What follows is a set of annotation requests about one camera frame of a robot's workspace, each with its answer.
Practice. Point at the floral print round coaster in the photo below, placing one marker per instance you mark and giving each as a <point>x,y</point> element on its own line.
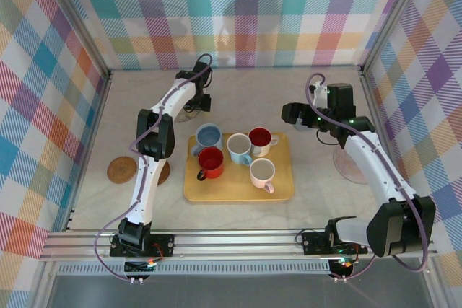
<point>187,117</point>

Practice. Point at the large blue-grey mug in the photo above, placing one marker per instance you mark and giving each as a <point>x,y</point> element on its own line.
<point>209,135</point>

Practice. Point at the white mug red inside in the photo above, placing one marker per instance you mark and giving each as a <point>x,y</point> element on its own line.
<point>260,136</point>

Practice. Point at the light blue mug white inside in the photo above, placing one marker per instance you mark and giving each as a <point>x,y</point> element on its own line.
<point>238,144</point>

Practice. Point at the red enamel mug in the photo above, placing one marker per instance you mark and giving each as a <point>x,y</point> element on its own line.
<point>210,160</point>

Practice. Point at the pink unicorn round coaster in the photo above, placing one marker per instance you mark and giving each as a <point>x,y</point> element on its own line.
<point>344,169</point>

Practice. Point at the pale pink mug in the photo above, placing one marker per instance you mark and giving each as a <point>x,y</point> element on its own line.
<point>261,172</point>

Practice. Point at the dark brown round coaster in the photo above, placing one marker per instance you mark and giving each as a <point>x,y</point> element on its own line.
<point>165,174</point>

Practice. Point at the woven cork round coaster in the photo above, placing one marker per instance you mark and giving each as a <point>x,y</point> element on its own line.
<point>121,173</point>

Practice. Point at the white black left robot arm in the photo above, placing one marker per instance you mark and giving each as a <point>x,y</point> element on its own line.
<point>149,192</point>

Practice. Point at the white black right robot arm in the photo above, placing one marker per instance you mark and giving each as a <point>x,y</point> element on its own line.
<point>368,169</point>

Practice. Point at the yellow plastic tray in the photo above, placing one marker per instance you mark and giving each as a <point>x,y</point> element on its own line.
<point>231,189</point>

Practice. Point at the right controller board with LEDs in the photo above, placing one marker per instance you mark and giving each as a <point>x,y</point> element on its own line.
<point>343,268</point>

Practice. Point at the controller board with leds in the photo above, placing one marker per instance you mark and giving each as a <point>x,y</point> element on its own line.
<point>343,268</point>
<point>139,266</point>

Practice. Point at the left controller board with LEDs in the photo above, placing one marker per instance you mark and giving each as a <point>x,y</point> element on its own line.
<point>139,266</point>

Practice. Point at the aluminium right side rail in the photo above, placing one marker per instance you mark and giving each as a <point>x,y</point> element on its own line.
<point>369,86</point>

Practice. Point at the aluminium right frame post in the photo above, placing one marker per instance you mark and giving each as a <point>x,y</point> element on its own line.
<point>393,16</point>

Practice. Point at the aluminium frame post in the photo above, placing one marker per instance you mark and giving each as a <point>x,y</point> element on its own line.
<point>393,16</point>
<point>81,23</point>

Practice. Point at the aluminium left side rail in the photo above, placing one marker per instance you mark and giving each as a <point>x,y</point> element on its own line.
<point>90,142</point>

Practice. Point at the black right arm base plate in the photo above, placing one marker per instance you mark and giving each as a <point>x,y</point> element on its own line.
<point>312,243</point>

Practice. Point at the aluminium left frame post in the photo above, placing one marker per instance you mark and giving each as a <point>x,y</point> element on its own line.
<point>81,23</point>

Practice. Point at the aluminium mounting rail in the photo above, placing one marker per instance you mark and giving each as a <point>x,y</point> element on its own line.
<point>234,243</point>

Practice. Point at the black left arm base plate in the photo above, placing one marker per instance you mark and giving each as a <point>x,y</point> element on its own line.
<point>164,245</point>

